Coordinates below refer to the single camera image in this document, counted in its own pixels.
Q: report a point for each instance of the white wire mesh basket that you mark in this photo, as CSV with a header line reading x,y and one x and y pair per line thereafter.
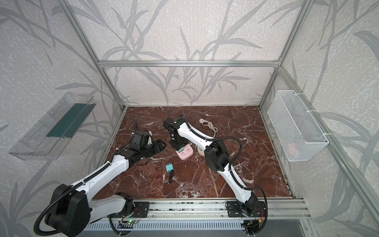
x,y
294,123

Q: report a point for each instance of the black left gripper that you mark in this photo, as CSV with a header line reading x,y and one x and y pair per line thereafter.
x,y
155,145

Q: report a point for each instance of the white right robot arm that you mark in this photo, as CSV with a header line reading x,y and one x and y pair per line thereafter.
x,y
217,158

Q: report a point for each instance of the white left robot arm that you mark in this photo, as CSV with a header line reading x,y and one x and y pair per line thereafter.
x,y
72,207

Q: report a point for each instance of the beige round power strip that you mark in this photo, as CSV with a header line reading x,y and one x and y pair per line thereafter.
x,y
200,151

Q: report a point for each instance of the pink square power strip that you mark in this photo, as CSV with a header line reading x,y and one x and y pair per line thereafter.
x,y
187,153

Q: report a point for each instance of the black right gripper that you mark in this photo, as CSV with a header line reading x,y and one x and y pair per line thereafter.
x,y
176,142

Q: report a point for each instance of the aluminium cage frame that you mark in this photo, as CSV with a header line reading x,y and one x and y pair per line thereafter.
x,y
356,179

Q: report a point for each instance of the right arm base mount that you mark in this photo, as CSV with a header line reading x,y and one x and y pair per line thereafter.
x,y
236,209

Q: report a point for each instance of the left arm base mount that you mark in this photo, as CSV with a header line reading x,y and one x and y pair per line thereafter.
x,y
134,209

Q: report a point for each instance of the pink object in basket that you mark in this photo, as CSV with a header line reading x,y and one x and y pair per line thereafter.
x,y
293,150

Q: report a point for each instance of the clear plastic wall bin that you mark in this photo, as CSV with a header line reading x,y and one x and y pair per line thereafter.
x,y
47,139

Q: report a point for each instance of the teal charger cube with cable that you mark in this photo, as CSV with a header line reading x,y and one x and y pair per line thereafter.
x,y
170,170

